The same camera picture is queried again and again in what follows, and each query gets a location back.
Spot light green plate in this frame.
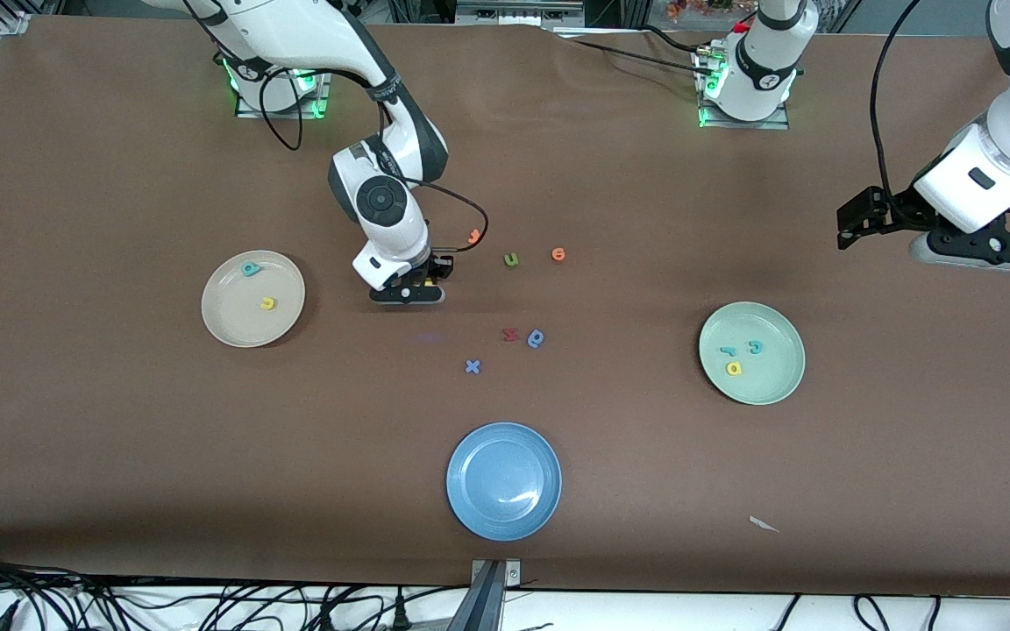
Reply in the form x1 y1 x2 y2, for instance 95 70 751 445
699 301 807 406

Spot brown table cloth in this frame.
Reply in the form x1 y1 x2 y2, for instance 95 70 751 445
0 18 1010 599

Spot beige brown plate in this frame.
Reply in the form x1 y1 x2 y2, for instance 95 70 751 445
202 251 306 349

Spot blue plate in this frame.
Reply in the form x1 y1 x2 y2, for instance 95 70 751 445
446 422 563 542

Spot orange artificial flowers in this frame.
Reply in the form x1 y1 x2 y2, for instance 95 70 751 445
667 0 738 20

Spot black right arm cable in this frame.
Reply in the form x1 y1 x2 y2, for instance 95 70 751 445
258 68 488 253

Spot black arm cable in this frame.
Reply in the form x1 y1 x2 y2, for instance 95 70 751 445
871 0 922 198
258 68 488 253

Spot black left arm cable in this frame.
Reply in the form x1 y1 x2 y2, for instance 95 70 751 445
871 0 922 198

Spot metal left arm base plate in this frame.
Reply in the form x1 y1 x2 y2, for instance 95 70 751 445
698 48 791 131

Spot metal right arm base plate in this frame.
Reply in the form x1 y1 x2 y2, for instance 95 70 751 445
235 70 331 119

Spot black base power cable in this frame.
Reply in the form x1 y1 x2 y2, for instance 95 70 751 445
558 25 716 80

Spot aluminium frame profile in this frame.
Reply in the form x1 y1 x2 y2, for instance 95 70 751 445
455 0 585 27

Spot grey metal camera bracket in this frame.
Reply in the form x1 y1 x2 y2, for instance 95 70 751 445
448 559 522 631

